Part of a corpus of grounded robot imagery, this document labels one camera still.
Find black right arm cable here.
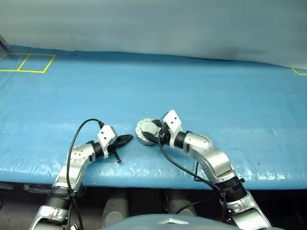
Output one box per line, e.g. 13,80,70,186
157,133,228,223

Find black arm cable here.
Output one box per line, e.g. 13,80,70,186
66,118,106,230
157,133,228,223

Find silver motor housing copper windings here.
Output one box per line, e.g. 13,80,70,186
135,117,161,147

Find white foam backdrop sheet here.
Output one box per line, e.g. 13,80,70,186
0,0,307,70

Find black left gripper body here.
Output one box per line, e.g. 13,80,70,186
107,140,123,165

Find dark metal post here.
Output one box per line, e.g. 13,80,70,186
0,34,10,50

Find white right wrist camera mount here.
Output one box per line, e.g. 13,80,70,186
160,109,184,147

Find blue plastic table cover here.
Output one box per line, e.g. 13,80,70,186
0,44,307,191

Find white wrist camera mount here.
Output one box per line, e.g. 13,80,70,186
160,109,184,147
97,124,118,160

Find grey robot torso with emblem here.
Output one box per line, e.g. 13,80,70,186
100,214,240,230

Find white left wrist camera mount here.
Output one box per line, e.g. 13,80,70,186
97,124,118,160

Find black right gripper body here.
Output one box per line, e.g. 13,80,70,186
158,122,171,147

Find dark grey rounded shape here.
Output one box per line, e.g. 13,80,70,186
103,190,130,228
166,190,199,216

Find dark crumpled plastic piece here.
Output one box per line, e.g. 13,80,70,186
23,183,52,194

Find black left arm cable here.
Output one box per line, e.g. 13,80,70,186
66,118,106,230

